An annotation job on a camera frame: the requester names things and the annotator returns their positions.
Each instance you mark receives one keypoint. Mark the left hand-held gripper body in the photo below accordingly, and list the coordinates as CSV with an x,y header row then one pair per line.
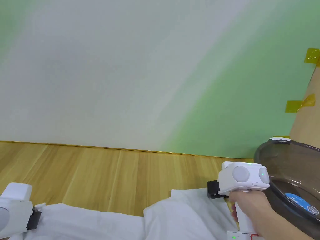
x,y
13,207

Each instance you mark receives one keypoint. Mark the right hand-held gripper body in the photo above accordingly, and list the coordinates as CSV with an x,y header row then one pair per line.
x,y
240,177

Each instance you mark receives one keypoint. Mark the person's right forearm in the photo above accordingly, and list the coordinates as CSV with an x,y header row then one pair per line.
x,y
282,227

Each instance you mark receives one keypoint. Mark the person's right hand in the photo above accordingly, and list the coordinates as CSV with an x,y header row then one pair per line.
x,y
258,207

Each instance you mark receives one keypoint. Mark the grey transparent plastic basin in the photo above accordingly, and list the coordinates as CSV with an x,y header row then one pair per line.
x,y
287,170

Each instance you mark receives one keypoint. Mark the white cloth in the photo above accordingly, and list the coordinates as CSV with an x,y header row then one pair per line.
x,y
87,222
180,215

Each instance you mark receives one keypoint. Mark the yellow tape strip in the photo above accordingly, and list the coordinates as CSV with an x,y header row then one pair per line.
x,y
298,104
313,56

